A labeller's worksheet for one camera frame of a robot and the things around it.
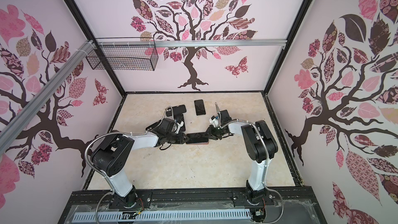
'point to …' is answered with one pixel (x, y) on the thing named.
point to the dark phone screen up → (179, 117)
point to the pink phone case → (199, 143)
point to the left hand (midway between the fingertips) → (187, 140)
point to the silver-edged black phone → (199, 107)
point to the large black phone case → (149, 128)
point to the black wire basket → (129, 54)
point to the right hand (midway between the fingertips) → (204, 134)
